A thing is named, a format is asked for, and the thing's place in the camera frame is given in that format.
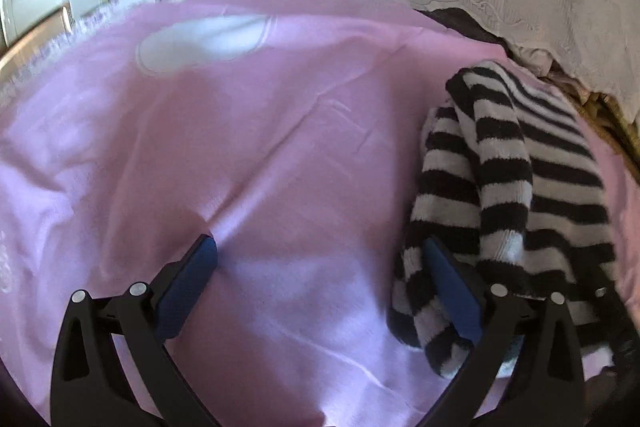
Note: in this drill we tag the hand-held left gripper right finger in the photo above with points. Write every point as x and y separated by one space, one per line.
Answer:
452 292

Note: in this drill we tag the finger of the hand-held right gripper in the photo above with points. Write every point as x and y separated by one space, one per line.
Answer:
622 332

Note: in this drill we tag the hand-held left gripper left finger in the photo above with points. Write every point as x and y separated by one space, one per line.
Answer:
187 292

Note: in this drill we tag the black white striped sweater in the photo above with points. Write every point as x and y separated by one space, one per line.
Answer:
505 167

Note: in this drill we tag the pink bed sheet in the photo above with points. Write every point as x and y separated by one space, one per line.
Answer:
275 147

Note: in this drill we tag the beige cloth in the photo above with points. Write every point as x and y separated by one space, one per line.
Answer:
532 59

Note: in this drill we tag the dark cloth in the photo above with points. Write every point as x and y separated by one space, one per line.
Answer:
460 24

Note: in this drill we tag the wooden bed frame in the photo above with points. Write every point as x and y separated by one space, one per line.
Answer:
37 37

